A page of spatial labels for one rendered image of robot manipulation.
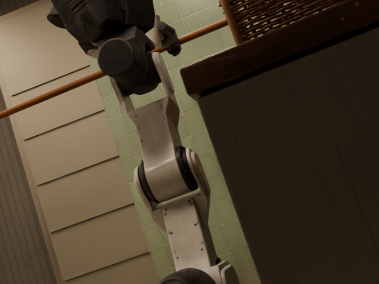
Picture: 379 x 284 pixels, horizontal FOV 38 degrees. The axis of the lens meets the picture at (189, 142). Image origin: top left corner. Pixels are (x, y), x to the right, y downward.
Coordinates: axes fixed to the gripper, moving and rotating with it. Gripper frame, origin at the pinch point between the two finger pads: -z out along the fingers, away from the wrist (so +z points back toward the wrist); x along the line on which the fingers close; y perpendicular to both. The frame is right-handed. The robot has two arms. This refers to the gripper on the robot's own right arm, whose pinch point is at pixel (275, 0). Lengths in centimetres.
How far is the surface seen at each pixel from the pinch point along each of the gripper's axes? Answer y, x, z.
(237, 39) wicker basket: -72, -57, 127
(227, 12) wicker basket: -72, -53, 127
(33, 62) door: 320, 128, -77
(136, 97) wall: 153, 21, -44
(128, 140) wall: 165, -4, -36
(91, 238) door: 317, -47, -82
